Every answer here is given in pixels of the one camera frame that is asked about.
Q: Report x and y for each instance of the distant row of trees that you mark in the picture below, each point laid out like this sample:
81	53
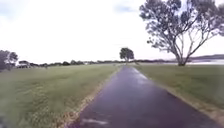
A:
83	62

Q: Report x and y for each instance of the large bare-branched tree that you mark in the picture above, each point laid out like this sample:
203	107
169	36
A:
181	30

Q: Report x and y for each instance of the small round tree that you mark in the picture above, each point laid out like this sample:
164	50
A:
126	54

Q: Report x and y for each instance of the pale water surface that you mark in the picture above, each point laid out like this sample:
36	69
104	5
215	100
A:
206	61

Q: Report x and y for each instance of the green grass field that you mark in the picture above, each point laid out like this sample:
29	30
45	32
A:
43	90
190	78

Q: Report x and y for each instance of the dark wet asphalt path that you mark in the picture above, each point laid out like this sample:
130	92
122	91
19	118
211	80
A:
133	100

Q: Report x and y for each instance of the low building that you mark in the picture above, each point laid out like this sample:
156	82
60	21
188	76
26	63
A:
23	64

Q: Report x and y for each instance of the distant dark hill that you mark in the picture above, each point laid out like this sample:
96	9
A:
210	57

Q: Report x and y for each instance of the dark leafy tree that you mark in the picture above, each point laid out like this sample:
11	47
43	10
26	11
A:
6	59

